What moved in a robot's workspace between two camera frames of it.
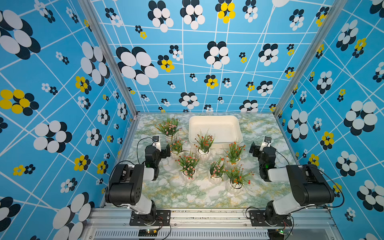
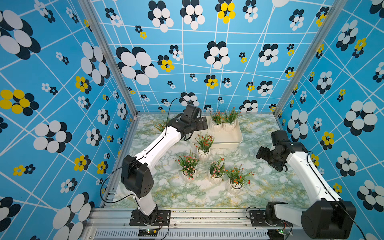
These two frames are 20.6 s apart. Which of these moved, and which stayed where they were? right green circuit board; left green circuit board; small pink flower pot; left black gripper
Moved: left black gripper; small pink flower pot
Stayed: left green circuit board; right green circuit board
